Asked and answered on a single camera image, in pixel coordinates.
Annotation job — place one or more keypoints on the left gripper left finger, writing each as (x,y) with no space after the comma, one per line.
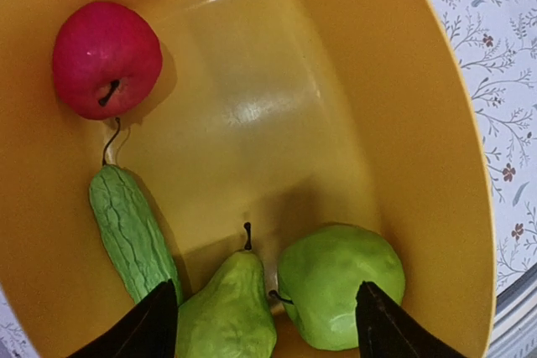
(149,329)

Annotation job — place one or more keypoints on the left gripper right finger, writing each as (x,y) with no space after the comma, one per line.
(384,329)

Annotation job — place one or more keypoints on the red toy apple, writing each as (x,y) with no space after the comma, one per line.
(106,60)

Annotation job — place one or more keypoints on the yellow plastic basket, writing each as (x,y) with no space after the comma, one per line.
(272,123)

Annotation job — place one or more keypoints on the green toy cucumber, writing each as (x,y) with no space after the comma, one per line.
(129,230)

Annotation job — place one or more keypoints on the floral table mat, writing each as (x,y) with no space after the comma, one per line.
(495,60)

